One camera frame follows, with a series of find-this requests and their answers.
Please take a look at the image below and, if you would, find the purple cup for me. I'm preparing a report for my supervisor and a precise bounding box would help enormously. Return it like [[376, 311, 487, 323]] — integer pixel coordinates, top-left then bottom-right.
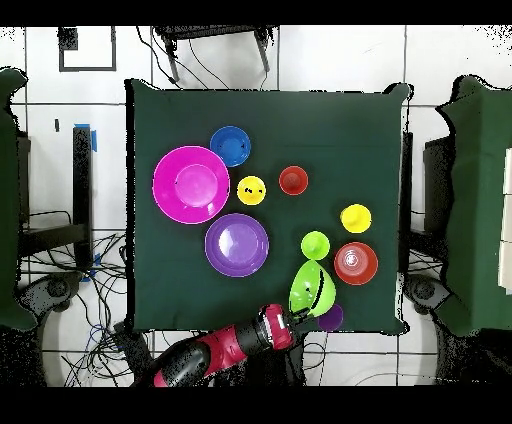
[[317, 303, 345, 333]]

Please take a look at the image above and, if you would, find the black metal stand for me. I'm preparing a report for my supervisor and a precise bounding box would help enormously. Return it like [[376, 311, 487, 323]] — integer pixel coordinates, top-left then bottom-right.
[[17, 125, 95, 273]]

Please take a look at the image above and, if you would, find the grey robot pedestal leg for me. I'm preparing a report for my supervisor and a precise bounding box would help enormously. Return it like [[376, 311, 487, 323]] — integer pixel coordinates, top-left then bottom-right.
[[17, 271, 83, 315], [401, 275, 451, 317]]

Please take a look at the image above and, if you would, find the green cup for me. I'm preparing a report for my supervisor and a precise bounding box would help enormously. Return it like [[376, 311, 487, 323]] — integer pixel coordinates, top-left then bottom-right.
[[300, 230, 332, 262]]

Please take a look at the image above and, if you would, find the black tripod stand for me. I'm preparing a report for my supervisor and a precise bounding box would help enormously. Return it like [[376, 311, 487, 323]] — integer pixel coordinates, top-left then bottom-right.
[[153, 25, 277, 85]]

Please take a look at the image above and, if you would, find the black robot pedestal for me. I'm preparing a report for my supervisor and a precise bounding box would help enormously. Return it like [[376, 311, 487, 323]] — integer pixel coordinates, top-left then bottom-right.
[[223, 331, 307, 388]]

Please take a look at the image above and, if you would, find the purple bowl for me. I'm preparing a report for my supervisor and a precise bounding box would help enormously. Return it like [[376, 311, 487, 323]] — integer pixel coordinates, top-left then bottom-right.
[[204, 212, 270, 278]]

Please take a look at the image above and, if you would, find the pink bowl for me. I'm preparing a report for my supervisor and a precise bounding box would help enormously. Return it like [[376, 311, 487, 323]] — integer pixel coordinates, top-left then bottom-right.
[[152, 145, 232, 225]]

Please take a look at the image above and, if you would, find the dark green tablecloth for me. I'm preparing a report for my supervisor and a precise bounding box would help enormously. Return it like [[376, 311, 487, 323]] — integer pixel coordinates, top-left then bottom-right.
[[124, 78, 413, 335]]

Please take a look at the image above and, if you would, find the green bowl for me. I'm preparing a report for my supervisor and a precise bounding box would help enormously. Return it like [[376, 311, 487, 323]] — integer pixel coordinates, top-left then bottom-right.
[[288, 259, 337, 319]]

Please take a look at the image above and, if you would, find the neighbouring green-clothed table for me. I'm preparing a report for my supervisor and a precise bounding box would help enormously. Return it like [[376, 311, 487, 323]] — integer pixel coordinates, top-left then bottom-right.
[[433, 74, 512, 337], [0, 67, 39, 333]]

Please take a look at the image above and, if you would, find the yellow ribbed cup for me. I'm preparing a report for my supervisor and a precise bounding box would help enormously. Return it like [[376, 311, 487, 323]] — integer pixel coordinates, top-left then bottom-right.
[[236, 175, 268, 207]]

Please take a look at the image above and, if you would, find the blue bowl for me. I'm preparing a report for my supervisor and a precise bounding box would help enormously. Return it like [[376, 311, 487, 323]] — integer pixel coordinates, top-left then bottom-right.
[[209, 125, 252, 168]]

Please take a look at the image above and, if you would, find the blue tape strip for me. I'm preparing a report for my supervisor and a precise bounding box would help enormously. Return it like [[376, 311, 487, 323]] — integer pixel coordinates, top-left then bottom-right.
[[73, 122, 98, 153]]

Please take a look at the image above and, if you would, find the orange cup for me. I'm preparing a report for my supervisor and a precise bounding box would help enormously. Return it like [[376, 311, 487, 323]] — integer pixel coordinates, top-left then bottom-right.
[[278, 165, 310, 197]]

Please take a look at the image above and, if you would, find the tall yellow cup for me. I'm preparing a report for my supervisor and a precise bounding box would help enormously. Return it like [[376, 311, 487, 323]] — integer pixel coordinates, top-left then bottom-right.
[[339, 203, 373, 235]]

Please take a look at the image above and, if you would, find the orange bowl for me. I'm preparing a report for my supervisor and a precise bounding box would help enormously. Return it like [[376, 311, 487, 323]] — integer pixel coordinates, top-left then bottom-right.
[[333, 241, 380, 287]]

